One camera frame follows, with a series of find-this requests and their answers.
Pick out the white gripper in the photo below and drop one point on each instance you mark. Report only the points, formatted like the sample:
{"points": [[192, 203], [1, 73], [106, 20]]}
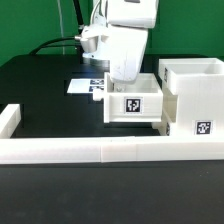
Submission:
{"points": [[126, 51]]}

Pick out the white drawer tray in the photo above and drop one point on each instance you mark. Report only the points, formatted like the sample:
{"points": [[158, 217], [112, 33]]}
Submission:
{"points": [[139, 102], [167, 125]]}

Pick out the white drawer cabinet box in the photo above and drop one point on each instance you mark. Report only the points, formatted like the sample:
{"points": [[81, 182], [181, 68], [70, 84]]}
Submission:
{"points": [[194, 87]]}

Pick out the white front drawer tray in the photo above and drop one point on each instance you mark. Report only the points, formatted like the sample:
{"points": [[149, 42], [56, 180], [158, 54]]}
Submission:
{"points": [[167, 125]]}

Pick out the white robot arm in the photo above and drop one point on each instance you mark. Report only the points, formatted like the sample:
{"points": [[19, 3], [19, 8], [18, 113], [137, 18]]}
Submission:
{"points": [[122, 13]]}

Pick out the paper sheet with markers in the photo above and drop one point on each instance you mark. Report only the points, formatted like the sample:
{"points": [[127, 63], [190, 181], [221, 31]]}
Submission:
{"points": [[85, 85]]}

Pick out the white U-shaped boundary frame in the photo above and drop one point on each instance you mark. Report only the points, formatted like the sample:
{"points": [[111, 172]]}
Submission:
{"points": [[100, 150]]}

